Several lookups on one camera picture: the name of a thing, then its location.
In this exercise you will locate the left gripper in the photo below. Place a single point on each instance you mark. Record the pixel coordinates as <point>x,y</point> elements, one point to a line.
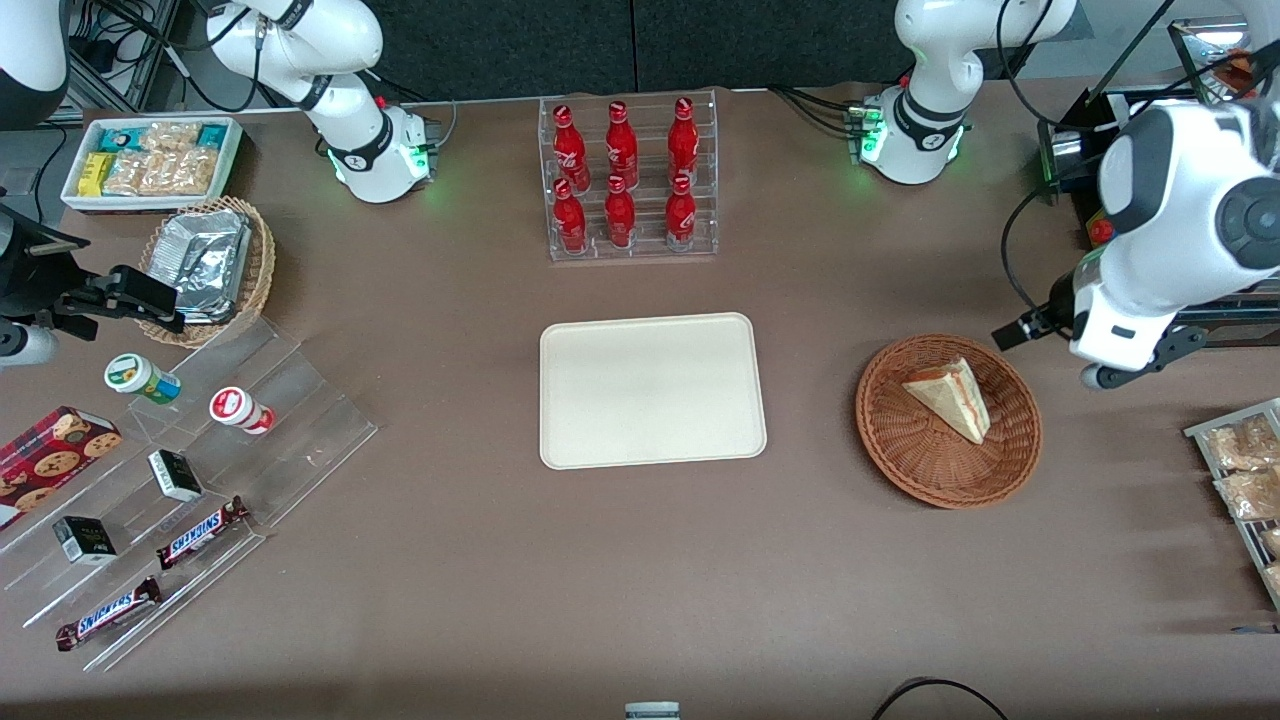
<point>1058,300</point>

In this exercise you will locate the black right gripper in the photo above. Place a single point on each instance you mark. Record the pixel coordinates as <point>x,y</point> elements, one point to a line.
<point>22,285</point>

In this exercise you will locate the triangular sandwich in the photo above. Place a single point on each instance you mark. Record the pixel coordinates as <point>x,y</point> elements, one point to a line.
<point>950,395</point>

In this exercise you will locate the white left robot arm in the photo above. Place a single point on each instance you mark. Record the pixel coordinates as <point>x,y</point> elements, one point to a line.
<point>920,130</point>

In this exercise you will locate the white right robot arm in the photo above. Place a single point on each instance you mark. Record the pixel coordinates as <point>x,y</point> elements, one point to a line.
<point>360,150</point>

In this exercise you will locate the light wicker basket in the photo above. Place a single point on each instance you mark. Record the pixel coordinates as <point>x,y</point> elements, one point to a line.
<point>262,270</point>

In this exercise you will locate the round brown wicker basket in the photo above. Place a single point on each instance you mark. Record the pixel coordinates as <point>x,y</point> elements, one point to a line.
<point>900,440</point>

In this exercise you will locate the beige plastic tray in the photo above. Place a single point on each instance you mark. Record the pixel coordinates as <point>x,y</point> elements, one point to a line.
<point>650,395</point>

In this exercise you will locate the green lidded yogurt cup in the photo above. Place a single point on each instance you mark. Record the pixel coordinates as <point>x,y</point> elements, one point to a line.
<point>135,375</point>

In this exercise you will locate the silver foil packet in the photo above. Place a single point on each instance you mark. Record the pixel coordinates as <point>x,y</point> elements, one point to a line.
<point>205,314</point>
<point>200,255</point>

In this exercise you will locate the white rectangular snack bin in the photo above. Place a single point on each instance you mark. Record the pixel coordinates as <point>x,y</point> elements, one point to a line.
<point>70,195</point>

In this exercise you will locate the yellow snack packet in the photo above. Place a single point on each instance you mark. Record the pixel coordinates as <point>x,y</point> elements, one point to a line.
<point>94,174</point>

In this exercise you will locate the clear bag of crackers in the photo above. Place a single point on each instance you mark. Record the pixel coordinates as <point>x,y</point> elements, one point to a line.
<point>185,172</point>
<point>170,136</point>
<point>130,173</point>

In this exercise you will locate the black glass food warmer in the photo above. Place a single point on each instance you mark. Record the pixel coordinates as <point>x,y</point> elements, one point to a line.
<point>1075,160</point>

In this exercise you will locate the red lidded yogurt cup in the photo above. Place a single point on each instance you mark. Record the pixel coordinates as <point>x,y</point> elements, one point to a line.
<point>235,407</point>

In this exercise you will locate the red cookie box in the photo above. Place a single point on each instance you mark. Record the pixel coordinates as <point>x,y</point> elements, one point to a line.
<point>50,460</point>

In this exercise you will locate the teal snack packet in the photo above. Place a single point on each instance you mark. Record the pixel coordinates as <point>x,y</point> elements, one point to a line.
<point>212,135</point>
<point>120,139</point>

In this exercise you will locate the small black box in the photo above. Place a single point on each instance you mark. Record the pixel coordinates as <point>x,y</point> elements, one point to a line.
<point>85,540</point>
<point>175,475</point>

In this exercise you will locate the clear acrylic stepped display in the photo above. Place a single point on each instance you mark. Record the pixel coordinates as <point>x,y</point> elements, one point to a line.
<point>300,430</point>

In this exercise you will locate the clear bag of pastries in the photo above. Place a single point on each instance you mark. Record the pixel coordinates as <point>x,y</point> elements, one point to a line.
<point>1271,542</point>
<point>1273,578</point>
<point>1250,495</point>
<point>1240,445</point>

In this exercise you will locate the Snickers chocolate bar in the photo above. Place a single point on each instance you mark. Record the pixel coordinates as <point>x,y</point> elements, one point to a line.
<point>105,613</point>
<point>200,533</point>

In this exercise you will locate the red sausage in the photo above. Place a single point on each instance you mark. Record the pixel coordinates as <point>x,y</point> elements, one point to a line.
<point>1238,70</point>

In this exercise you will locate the red cola bottle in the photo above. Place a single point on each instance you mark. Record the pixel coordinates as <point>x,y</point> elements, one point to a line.
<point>570,220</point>
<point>570,150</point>
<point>621,145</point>
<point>680,215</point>
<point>683,140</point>
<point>620,215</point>

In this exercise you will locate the black backdrop panel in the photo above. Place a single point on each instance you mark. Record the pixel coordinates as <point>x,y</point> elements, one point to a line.
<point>500,45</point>
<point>760,40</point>

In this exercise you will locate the clear acrylic bottle rack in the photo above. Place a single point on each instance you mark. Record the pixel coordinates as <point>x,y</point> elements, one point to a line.
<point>645,215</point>

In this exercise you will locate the small grey device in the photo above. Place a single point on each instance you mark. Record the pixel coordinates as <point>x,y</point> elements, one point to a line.
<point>652,711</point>

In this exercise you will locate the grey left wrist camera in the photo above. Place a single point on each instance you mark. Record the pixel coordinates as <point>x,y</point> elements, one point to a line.
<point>1150,355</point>

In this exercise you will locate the aluminium profile frame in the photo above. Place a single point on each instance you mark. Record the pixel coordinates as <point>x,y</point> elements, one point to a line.
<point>130,60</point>

